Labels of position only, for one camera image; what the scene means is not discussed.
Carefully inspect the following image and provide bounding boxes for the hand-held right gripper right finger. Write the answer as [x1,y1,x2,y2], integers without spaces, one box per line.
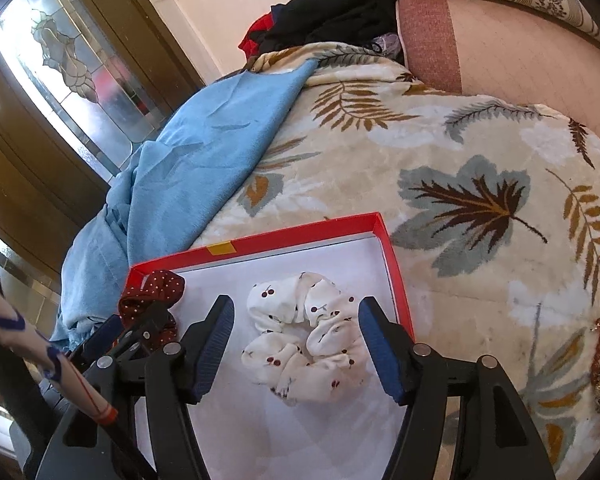
[357,296,561,480]

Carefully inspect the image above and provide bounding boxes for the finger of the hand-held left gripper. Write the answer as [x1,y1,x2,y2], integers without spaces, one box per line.
[77,312,126,361]
[121,301,175,348]

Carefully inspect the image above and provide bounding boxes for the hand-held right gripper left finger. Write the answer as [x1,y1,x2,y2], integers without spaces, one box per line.
[35,294,237,480]

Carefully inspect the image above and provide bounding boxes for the red dotted scrunchie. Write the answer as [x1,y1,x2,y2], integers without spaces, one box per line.
[118,270,187,350]

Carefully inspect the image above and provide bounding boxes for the white cherry print scrunchie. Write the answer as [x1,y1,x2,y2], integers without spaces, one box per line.
[240,271,367,407]

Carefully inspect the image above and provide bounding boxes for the red cardboard box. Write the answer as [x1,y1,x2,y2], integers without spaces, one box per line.
[121,212,415,480]

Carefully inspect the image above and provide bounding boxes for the cream tube with blue marks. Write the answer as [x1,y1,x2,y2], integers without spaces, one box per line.
[0,272,156,480]

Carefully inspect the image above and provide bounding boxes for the blue cloth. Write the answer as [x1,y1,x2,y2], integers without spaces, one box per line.
[50,58,321,356]

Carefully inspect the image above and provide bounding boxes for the wooden door with patterned glass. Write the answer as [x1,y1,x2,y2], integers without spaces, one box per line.
[0,0,206,311]

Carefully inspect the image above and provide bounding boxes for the leaf print blanket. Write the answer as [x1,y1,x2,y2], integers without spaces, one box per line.
[187,41,600,480]

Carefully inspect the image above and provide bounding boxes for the red cloth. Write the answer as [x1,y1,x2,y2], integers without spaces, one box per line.
[238,14,276,58]

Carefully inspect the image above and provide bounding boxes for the purple cloth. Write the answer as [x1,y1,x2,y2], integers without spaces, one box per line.
[372,32,406,63]

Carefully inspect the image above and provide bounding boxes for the black clothes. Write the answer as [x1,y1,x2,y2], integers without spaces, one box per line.
[260,0,406,66]

